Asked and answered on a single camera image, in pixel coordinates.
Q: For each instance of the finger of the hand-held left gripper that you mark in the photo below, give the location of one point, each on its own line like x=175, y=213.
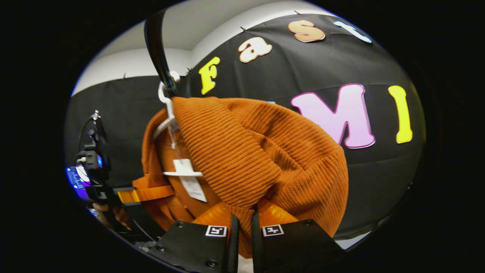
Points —
x=144, y=194

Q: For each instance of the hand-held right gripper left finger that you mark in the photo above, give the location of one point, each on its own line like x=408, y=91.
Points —
x=193, y=246

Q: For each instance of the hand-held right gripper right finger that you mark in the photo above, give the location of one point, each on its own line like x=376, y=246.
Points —
x=295, y=246

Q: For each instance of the white plastic hanger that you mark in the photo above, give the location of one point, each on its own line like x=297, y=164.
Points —
x=166, y=104

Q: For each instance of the orange ribbed jacket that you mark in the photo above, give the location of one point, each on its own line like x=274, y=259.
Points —
x=257, y=151

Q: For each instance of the black clothes rack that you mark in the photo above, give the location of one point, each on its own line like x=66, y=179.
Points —
x=156, y=45

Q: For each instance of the white paper hang tag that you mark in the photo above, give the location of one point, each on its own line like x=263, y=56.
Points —
x=191, y=185

